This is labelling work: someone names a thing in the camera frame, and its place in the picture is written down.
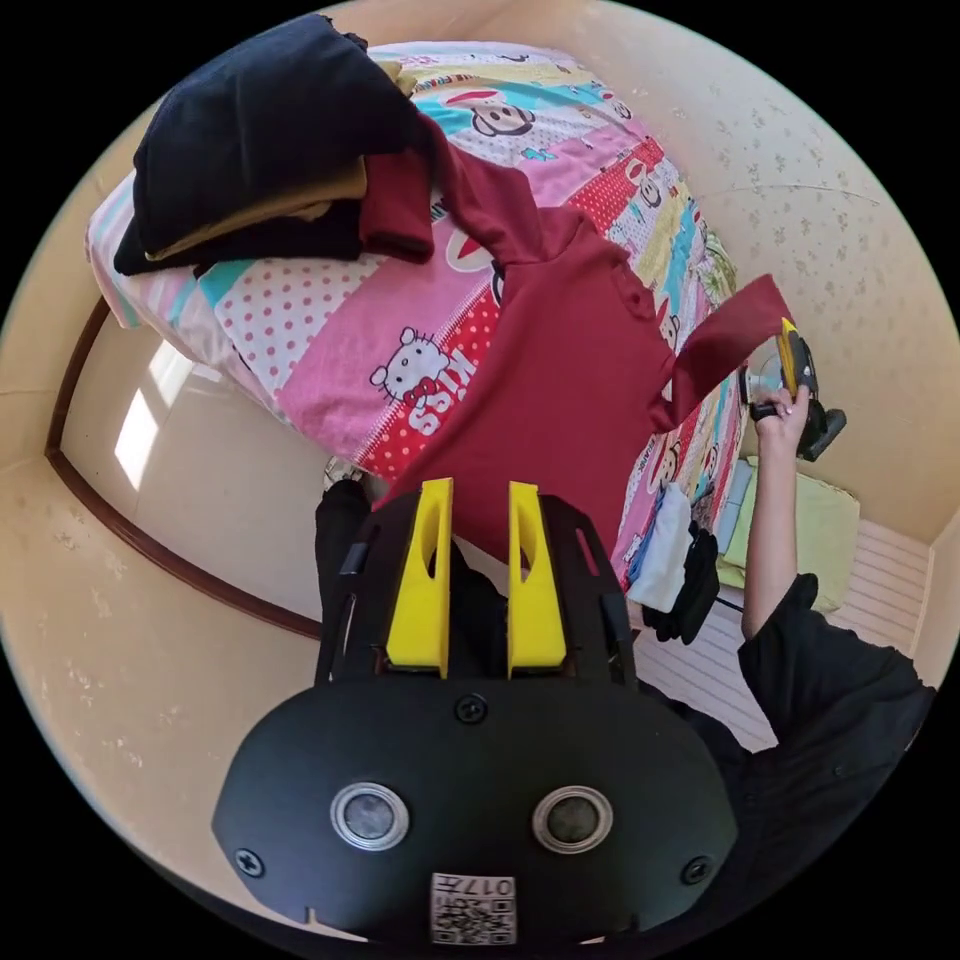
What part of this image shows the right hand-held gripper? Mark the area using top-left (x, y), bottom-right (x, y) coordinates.
top-left (738, 317), bottom-right (850, 463)

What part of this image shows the light green folded blanket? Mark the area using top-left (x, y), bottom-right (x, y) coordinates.
top-left (716, 458), bottom-right (862, 615)

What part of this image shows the pile of clothes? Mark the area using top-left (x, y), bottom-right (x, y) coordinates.
top-left (624, 482), bottom-right (723, 646)
top-left (112, 13), bottom-right (445, 279)

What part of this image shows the person's right forearm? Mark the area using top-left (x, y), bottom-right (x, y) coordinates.
top-left (738, 443), bottom-right (802, 640)

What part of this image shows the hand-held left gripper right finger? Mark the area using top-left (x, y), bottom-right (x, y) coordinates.
top-left (507, 481), bottom-right (568, 680)

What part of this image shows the bed with printed patchwork sheet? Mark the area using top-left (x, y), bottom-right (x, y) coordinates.
top-left (84, 37), bottom-right (753, 595)

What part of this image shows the person's right hand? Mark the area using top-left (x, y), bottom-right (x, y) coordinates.
top-left (753, 389), bottom-right (813, 454)

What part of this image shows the red long sleeve shirt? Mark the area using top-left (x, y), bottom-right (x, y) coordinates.
top-left (358, 112), bottom-right (798, 565)

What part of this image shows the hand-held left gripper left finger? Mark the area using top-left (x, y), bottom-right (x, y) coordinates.
top-left (384, 476), bottom-right (455, 679)

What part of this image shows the person's body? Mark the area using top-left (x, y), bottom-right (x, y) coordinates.
top-left (313, 478), bottom-right (940, 948)

